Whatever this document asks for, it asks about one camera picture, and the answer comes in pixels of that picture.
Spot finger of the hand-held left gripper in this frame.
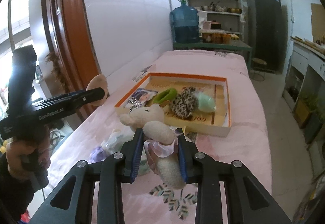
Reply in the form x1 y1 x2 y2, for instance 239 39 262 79
33 87 106 113

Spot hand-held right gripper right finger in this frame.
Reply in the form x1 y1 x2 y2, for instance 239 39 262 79
175 127 294 224

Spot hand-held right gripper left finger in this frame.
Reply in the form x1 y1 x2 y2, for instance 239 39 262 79
28 127 145 224

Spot white green tissue pack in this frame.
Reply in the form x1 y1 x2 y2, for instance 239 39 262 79
101 128 134 157

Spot small cream plush pink ruffle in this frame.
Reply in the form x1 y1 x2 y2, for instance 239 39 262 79
119 97 187 189

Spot leopard print scrunchie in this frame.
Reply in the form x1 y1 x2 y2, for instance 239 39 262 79
169 86 196 120

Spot purple wet wipes pack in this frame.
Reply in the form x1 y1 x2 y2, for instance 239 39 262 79
132 88 158 108

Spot mint green soft pack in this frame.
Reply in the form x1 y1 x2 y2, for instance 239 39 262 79
194 92 217 113

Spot green fuzzy ring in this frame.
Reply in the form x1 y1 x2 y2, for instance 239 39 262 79
154 88 177 107

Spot shallow orange-rimmed cardboard box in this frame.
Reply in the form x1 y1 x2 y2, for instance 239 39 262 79
114 72 232 137

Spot person's left forearm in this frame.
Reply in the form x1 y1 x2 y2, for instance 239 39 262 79
0 155 35 224

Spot person's left hand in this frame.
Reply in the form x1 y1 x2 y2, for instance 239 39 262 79
6 126 51 179

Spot dried plant bundle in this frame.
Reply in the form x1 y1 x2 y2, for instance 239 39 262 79
45 52 70 94

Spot blue water jug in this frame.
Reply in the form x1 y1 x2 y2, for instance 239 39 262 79
170 6 200 43

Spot green table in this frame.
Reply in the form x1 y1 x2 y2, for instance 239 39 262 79
173 41 252 72

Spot round stool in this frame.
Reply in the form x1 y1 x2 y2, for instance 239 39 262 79
251 58 268 82

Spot row of amber jars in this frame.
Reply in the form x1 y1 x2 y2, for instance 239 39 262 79
200 31 240 44

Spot potted plants crate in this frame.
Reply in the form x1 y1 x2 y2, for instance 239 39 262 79
295 92 325 143

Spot dark grey refrigerator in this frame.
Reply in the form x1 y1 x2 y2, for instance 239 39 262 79
246 0 283 73

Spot white cabinet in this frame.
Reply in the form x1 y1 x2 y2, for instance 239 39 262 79
282 36 325 143

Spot brown wooden door frame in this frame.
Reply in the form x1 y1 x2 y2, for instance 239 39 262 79
42 0 107 123

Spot cardboard wall sheets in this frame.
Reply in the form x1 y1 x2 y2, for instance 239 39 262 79
311 3 325 43

